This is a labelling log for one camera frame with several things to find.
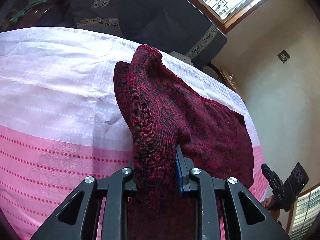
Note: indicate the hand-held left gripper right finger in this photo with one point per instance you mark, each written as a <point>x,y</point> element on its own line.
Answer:
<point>178,175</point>

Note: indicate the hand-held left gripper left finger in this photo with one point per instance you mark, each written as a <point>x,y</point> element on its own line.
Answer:
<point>128,187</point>

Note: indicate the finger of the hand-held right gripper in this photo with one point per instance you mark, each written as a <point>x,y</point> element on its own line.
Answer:
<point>268,171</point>

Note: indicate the maroon patterned knit sweater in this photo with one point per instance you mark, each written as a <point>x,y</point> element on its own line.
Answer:
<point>200,130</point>

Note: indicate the green clothes hanger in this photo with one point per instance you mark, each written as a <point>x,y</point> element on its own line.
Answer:
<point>27,10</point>

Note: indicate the person's right hand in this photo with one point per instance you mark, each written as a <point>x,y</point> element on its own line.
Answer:
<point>270,203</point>

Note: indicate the round wooden side table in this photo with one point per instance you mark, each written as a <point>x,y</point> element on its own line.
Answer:
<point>230,77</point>

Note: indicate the pink white checkered tablecloth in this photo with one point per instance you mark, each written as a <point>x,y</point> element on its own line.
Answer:
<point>50,92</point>

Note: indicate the grey cushioned wooden sofa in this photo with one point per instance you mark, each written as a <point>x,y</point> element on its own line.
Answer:
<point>150,0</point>

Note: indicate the dark wall switch plate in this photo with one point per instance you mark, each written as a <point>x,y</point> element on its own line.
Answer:
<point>284,56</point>

